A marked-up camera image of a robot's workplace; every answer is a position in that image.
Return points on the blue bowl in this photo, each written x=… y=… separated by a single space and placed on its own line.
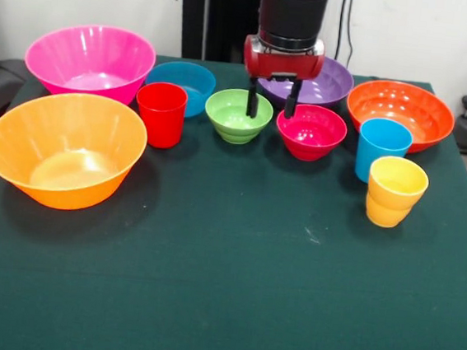
x=193 y=78

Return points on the green bowl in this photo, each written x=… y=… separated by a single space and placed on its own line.
x=229 y=129

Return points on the small crimson bowl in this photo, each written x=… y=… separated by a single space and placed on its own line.
x=310 y=133

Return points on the dark green tablecloth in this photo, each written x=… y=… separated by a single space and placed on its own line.
x=223 y=285

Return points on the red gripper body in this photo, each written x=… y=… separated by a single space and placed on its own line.
x=283 y=66

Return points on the blue cup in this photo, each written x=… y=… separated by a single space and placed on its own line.
x=380 y=152

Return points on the large orange bowl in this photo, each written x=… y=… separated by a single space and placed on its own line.
x=64 y=146

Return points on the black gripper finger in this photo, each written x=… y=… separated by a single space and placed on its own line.
x=252 y=98
x=291 y=100

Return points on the red-orange bowl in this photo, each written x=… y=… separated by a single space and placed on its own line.
x=401 y=112

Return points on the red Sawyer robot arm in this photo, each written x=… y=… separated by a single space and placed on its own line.
x=292 y=11

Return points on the purple bowl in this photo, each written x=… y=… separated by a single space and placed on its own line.
x=328 y=89

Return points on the large pink bowl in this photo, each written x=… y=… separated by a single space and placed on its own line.
x=91 y=58

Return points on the yellow cup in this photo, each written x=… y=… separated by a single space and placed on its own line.
x=395 y=194

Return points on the red cup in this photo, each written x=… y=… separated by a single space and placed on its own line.
x=160 y=118

